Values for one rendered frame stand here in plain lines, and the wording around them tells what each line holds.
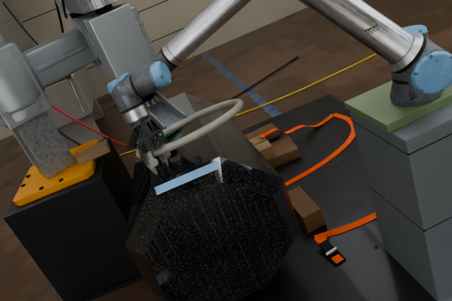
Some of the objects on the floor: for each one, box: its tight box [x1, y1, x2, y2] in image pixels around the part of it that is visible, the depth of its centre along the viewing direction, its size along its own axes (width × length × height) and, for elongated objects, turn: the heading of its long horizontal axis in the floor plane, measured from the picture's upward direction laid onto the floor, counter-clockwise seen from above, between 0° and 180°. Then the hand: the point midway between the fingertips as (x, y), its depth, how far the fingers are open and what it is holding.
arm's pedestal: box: [350, 83, 452, 301], centre depth 189 cm, size 50×50×85 cm
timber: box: [287, 186, 326, 233], centre depth 263 cm, size 30×12×12 cm, turn 52°
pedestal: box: [3, 137, 144, 301], centre depth 284 cm, size 66×66×74 cm
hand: (159, 168), depth 163 cm, fingers closed on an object, 5 cm apart
